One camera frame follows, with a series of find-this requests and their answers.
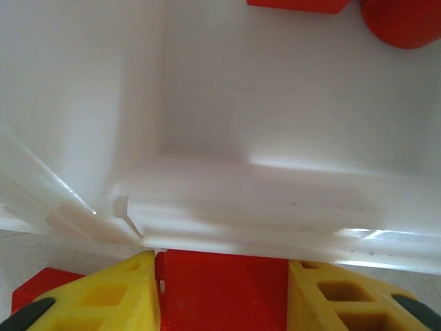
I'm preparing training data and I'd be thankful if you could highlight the red round block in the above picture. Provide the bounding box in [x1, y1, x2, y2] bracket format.
[360, 0, 441, 50]

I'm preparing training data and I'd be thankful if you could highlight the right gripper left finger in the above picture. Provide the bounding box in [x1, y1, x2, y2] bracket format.
[0, 250, 163, 331]

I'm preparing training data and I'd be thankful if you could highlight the white plastic container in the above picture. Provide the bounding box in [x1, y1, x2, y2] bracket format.
[103, 0, 441, 275]
[0, 0, 142, 248]

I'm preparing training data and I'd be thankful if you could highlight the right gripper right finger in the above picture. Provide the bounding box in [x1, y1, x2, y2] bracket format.
[287, 261, 441, 331]

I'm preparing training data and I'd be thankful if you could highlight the red lego brick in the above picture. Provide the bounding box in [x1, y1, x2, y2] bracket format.
[247, 0, 351, 15]
[155, 248, 289, 331]
[11, 268, 86, 314]

